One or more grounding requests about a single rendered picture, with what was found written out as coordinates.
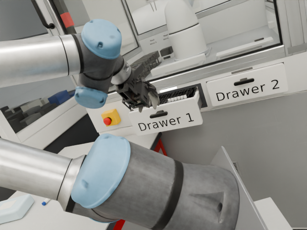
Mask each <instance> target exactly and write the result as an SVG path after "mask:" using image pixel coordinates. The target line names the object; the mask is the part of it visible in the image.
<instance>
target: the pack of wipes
mask: <svg viewBox="0 0 307 230"><path fill-rule="evenodd" d="M33 203H34V199H33V197H32V196H31V195H30V194H26V195H23V196H19V197H16V198H12V199H8V200H4V201H1V202H0V224H2V223H6V222H10V221H14V220H18V219H21V218H23V216H24V215H25V214H26V212H27V211H28V210H29V208H30V207H31V206H32V204H33Z"/></svg>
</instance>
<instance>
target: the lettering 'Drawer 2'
mask: <svg viewBox="0 0 307 230"><path fill-rule="evenodd" d="M273 81H276V82H277V83H276V85H277V84H278V80H272V81H271V82H273ZM264 85H265V84H263V85H261V91H262V92H263V89H262V87H263V86H264ZM276 85H275V86H276ZM275 86H274V87H273V89H278V88H279V87H277V88H275ZM253 88H257V89H254V90H258V89H259V88H258V87H256V86H255V87H253ZM253 88H252V92H253V93H258V92H259V91H258V92H254V90H253ZM244 91H245V92H246V94H247V95H249V88H248V92H247V91H246V90H245V89H243V93H242V91H241V90H240V92H241V94H242V95H243V96H244ZM233 92H237V91H233ZM233 92H232V93H233ZM229 93H230V92H229ZM229 93H226V94H227V97H228V94H229ZM217 94H223V99H221V100H224V98H225V95H224V93H216V95H217ZM235 94H237V96H236V97H239V95H238V92H237V93H235ZM235 94H233V97H234V95H235ZM236 97H234V98H236ZM217 99H218V101H221V100H219V98H218V95H217ZM228 99H229V97H228Z"/></svg>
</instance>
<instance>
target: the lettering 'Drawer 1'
mask: <svg viewBox="0 0 307 230"><path fill-rule="evenodd" d="M186 115H189V118H190V121H189V122H191V121H194V120H191V117H190V114H189V113H188V114H186ZM179 118H180V117H179ZM179 118H177V121H178V123H179ZM170 120H174V121H170ZM170 120H169V122H170V124H171V122H175V119H170ZM163 122H164V121H162V124H163ZM153 123H156V122H153ZM153 123H152V124H153ZM159 123H160V121H159ZM140 124H144V123H138V125H139V127H140ZM149 124H151V123H149ZM149 124H148V127H149ZM160 124H161V123H160ZM162 124H161V126H162V127H163V126H164V124H165V122H164V124H163V125H162ZM155 125H157V127H154V126H155ZM155 125H153V127H154V128H159V126H158V124H157V123H156V124H155ZM165 125H166V126H168V125H167V120H166V124H165ZM171 125H176V123H175V124H171ZM144 126H145V129H144V130H146V125H145V124H144ZM149 129H150V127H149ZM140 130H141V131H144V130H142V129H141V127H140Z"/></svg>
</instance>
